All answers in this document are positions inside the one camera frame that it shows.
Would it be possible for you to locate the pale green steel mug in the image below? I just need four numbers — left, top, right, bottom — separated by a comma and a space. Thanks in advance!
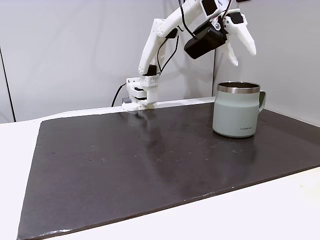
212, 81, 267, 139

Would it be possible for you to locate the black table mat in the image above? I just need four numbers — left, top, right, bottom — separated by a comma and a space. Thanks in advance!
16, 101, 320, 240

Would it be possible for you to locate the black camera box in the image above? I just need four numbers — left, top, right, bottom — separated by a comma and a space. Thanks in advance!
184, 21, 229, 60

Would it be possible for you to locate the black power cable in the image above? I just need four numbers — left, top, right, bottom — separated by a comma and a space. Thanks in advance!
111, 84, 127, 108

